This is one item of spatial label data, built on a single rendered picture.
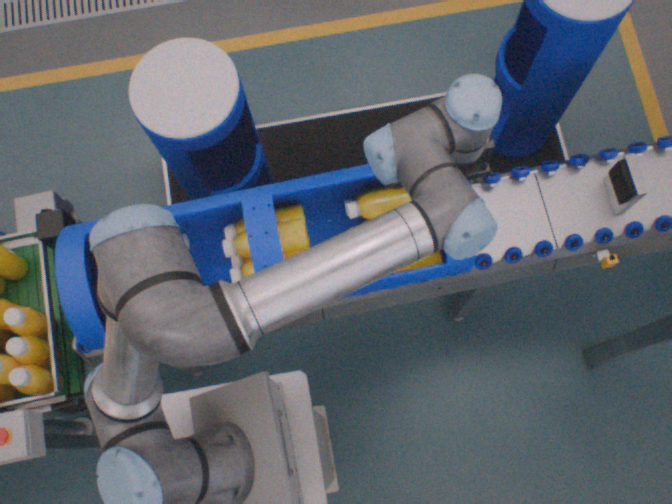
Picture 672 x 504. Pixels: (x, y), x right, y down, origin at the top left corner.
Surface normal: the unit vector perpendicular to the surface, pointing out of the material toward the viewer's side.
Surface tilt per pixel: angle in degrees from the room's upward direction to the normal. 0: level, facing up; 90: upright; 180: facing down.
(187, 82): 0
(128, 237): 15
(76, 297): 23
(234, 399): 43
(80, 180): 0
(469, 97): 0
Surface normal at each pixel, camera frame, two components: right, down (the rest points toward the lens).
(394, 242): 0.16, 0.00
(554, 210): -0.04, -0.25
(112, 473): -0.64, 0.05
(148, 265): 0.04, -0.54
